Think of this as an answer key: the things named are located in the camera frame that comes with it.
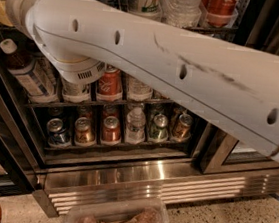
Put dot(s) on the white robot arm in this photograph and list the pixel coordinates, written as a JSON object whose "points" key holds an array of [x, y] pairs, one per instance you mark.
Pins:
{"points": [[235, 88]]}

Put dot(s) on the silver can middle shelf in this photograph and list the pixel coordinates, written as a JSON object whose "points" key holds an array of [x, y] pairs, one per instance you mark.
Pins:
{"points": [[75, 93]]}

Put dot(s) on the white arizona can top shelf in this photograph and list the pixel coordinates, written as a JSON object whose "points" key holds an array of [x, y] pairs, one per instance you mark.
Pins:
{"points": [[145, 8]]}

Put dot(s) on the red cola can front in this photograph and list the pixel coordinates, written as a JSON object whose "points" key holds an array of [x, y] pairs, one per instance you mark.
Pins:
{"points": [[109, 87]]}

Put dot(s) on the blue pepsi can bottom shelf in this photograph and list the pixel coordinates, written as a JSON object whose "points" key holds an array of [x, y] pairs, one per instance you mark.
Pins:
{"points": [[58, 133]]}

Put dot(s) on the clear water bottle middle shelf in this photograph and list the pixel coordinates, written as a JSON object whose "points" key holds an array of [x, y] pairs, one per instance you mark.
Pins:
{"points": [[138, 91]]}

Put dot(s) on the clear bottle top shelf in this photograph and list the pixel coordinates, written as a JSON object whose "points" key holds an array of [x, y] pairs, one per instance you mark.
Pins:
{"points": [[181, 13]]}

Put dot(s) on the gold can bottom shelf left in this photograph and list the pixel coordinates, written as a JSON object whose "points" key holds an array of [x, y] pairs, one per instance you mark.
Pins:
{"points": [[84, 134]]}

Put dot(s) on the gold can shelf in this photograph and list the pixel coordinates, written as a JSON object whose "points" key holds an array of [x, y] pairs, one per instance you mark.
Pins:
{"points": [[84, 134], [182, 127]]}

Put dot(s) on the red can bottom shelf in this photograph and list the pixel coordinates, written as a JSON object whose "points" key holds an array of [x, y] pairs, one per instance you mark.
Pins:
{"points": [[111, 132]]}

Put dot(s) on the small water bottle bottom shelf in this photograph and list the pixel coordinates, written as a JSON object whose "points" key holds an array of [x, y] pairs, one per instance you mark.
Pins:
{"points": [[135, 126]]}

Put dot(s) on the red cola bottle top shelf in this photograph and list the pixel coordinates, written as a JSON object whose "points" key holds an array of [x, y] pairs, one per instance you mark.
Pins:
{"points": [[219, 12]]}

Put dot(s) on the green can bottom shelf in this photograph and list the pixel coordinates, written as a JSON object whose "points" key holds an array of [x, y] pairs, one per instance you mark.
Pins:
{"points": [[159, 129]]}

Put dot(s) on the gold can bottom shelf right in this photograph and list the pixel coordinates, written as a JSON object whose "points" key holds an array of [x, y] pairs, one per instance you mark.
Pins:
{"points": [[182, 127]]}

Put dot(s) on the steel fridge vent grille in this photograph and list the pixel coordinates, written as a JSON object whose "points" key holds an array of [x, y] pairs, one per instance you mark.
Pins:
{"points": [[173, 181]]}

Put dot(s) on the tea bottle white cap left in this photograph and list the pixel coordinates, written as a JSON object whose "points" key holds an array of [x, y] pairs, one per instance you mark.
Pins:
{"points": [[33, 72]]}

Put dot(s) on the clear plastic bin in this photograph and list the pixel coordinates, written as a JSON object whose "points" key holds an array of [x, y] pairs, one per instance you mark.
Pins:
{"points": [[132, 211]]}

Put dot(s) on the top wire shelf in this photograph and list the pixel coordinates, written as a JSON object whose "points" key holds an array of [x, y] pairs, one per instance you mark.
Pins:
{"points": [[222, 32]]}

